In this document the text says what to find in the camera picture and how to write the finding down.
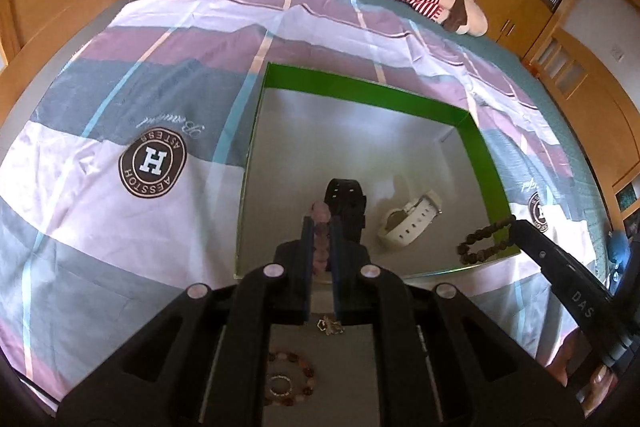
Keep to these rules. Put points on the black wristwatch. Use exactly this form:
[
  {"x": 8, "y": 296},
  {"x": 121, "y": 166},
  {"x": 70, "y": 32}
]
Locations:
[{"x": 345, "y": 197}]

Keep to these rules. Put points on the person's right hand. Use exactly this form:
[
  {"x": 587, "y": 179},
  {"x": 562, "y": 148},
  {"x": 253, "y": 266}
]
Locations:
[{"x": 595, "y": 372}]

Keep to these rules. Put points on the white wristwatch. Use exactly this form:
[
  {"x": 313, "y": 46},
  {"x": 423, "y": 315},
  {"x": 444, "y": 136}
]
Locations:
[{"x": 415, "y": 212}]

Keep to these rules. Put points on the green cardboard box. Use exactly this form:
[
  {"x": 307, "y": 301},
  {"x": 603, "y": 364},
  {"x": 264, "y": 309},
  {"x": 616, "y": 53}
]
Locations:
[{"x": 350, "y": 132}]

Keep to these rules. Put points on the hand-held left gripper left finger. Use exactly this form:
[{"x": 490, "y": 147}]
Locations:
[{"x": 308, "y": 267}]

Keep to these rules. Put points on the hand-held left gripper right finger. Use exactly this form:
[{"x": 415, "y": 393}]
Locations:
[{"x": 338, "y": 267}]

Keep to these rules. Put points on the striped printed bed sheet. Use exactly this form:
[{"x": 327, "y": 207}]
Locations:
[{"x": 150, "y": 82}]

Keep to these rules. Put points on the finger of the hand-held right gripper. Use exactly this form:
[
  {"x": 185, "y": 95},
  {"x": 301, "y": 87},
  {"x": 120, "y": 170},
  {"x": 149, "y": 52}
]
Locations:
[{"x": 532, "y": 244}]

